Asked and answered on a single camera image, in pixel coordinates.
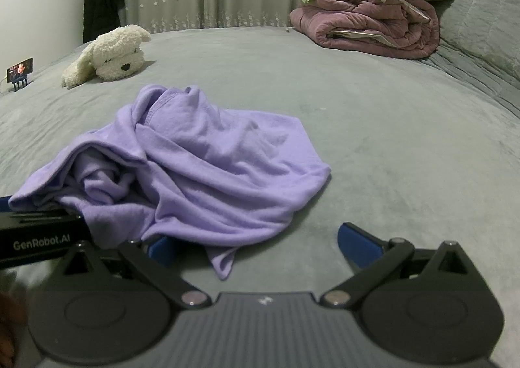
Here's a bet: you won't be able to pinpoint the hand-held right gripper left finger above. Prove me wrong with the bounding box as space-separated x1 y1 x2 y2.
57 236 212 309

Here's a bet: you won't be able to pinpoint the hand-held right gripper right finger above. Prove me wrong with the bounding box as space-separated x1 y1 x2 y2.
321 222 482 309

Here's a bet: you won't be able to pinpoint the purple pants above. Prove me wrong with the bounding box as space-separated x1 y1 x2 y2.
8 84 332 281

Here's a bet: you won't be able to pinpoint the person's left forearm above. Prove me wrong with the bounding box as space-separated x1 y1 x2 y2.
0 293 25 368

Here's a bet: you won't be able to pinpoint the grey bed cover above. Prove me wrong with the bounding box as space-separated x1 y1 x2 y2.
0 25 520 368

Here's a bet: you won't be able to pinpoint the smartphone with lit screen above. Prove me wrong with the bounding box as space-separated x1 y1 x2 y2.
7 58 35 84

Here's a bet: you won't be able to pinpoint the white plush dog toy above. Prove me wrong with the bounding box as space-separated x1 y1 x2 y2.
61 25 152 88

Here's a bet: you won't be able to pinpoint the mauve folded quilt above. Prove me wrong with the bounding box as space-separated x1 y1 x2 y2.
289 0 441 60

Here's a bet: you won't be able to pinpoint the grey quilted headboard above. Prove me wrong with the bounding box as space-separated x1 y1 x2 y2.
431 0 520 109

